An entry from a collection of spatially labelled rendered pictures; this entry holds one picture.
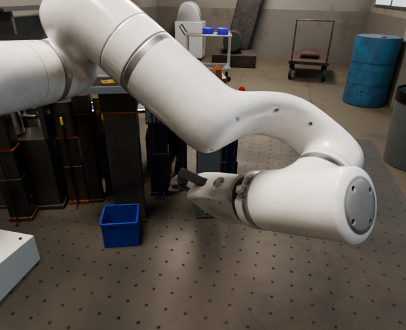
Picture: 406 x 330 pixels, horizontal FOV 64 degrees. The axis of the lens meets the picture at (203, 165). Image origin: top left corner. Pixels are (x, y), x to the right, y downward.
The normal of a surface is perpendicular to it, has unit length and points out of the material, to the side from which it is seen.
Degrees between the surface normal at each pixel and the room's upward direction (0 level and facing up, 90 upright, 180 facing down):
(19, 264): 90
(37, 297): 0
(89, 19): 74
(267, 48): 90
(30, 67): 68
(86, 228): 0
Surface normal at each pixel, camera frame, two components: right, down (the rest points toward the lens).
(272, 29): -0.23, 0.45
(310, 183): -0.69, -0.55
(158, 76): -0.11, 0.07
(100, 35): -0.29, 0.25
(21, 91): 0.85, 0.44
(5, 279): 0.97, 0.12
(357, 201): 0.56, -0.06
